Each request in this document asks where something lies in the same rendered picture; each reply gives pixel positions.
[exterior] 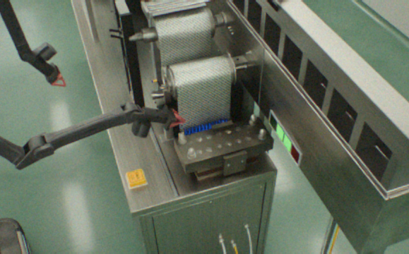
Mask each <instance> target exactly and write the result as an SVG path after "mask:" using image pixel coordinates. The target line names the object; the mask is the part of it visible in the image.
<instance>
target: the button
mask: <svg viewBox="0 0 409 254"><path fill-rule="evenodd" d="M126 177H127V179H128V182H129V186H130V188H133V187H135V186H140V185H143V184H146V180H145V177H144V175H143V171H142V169H139V170H135V171H131V172H128V173H126Z"/></svg>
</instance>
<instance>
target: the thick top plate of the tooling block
mask: <svg viewBox="0 0 409 254"><path fill-rule="evenodd" d="M256 118H257V120H256V121H257V124H256V125H254V126H253V125H250V124H249V120H250V119H245V120H242V121H237V122H234V123H233V127H230V128H225V129H222V130H219V131H215V132H213V130H212V128H211V129H208V130H205V131H200V132H197V133H192V134H189V135H186V140H187V142H186V143H185V144H183V145H182V144H179V142H178V140H179V137H178V138H174V148H175V150H176V152H177V154H178V157H179V159H180V162H181V163H182V166H183V168H184V171H185V173H186V174H190V173H192V172H195V171H200V170H202V169H207V168H210V167H214V166H217V165H219V164H222V163H223V156H225V155H229V154H232V153H235V152H239V151H242V150H245V151H246V153H247V157H248V156H252V155H256V154H259V153H262V152H266V151H269V150H272V149H273V144H274V139H273V137H272V136H271V134H270V133H269V132H268V130H267V128H266V127H265V126H264V124H263V122H262V121H261V119H260V118H259V117H258V116H257V117H256ZM262 128H263V129H265V130H266V139H265V140H260V139H259V138H258V135H259V132H260V130H261V129H262ZM190 148H194V150H195V152H196V158H195V159H189V158H188V157H187V155H188V152H189V149H190Z"/></svg>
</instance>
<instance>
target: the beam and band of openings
mask: <svg viewBox="0 0 409 254"><path fill-rule="evenodd" d="M228 1H229V3H230V4H231V5H232V7H233V8H234V9H235V10H236V12H238V14H239V15H240V16H241V18H242V19H243V20H244V22H245V23H246V24H247V25H248V26H249V27H250V29H251V30H252V31H253V32H254V34H255V35H256V36H257V37H258V38H259V40H260V41H261V42H262V43H263V45H264V46H265V47H266V48H267V50H268V51H269V52H270V53H271V55H272V56H273V57H274V58H275V60H276V61H277V62H278V63H279V64H280V66H281V67H282V68H283V69H284V71H285V72H286V73H287V74H288V75H289V77H290V78H292V79H293V81H294V82H295V83H296V85H297V86H298V87H299V89H300V90H301V91H302V92H303V93H304V96H305V97H306V98H307V99H308V100H309V101H310V103H311V104H312V105H313V106H314V108H315V109H316V110H317V111H318V112H319V114H320V115H321V116H322V117H323V119H324V120H325V121H326V123H327V124H328V125H329V126H330V127H331V129H332V130H333V131H334V132H335V134H336V135H337V136H338V137H339V138H340V140H341V141H342V142H343V143H344V145H345V146H346V147H347V148H348V149H349V151H350V152H351V153H352V155H353V157H354V158H355V159H356V160H357V161H358V163H359V164H360V165H361V166H362V167H363V168H364V170H365V171H366V172H367V173H368V174H369V175H370V177H371V178H372V179H373V180H374V182H375V183H376V184H377V185H378V187H379V188H380V189H381V190H382V193H383V194H384V195H389V194H392V193H395V192H398V191H401V190H404V189H406V188H409V102H407V101H406V100H405V99H404V98H403V97H402V96H400V95H399V94H398V93H397V92H396V91H395V90H394V89H393V88H392V87H391V86H390V85H389V84H388V83H387V82H386V81H385V80H384V79H383V78H382V77H381V76H380V75H379V74H378V73H377V72H376V71H375V70H374V69H373V68H372V67H371V66H370V65H369V64H368V63H367V62H366V61H364V60H363V59H362V58H361V57H360V56H359V55H358V54H357V53H356V52H355V51H354V50H353V49H351V48H350V47H349V46H348V45H347V44H346V43H345V42H344V41H343V40H342V39H341V37H339V36H338V35H337V34H336V33H335V32H334V31H333V30H332V29H331V28H330V27H329V26H328V25H327V24H325V22H323V21H322V20H321V19H320V18H319V17H318V16H317V15H316V14H315V13H313V12H312V11H311V10H310V9H309V8H308V7H307V6H306V5H305V4H304V3H303V2H301V1H300V0H272V1H273V2H274V3H275V4H276V6H277V7H278V11H275V9H274V8H273V7H272V6H271V5H270V4H269V3H268V2H267V0H228Z"/></svg>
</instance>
